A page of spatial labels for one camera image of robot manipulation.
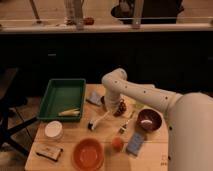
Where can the red object on shelf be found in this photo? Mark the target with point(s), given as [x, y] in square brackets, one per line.
[88, 21]

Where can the orange bowl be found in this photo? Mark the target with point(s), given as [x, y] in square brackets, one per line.
[88, 155]

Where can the white handled black brush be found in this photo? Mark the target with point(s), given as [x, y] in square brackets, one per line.
[95, 121]

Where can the grey blue cloth piece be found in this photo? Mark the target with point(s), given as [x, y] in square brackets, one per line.
[94, 98]

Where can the blue sponge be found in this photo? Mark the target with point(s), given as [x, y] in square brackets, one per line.
[135, 143]

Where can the orange ball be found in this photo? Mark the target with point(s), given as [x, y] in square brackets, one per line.
[117, 143]

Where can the small brush with fork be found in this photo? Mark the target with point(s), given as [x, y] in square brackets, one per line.
[124, 127]

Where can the dark red bowl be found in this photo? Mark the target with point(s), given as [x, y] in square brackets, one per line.
[149, 120]

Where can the green plastic tray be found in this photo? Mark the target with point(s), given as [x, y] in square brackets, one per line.
[62, 95]

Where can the brown pine cone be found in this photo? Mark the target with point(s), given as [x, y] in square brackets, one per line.
[121, 108]

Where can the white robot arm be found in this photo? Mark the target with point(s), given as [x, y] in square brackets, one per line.
[189, 118]

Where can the white cup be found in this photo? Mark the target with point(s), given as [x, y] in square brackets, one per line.
[54, 130]

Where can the wooden block eraser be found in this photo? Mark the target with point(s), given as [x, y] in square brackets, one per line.
[51, 152]

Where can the yellow corn in tray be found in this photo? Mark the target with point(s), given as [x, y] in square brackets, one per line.
[71, 112]

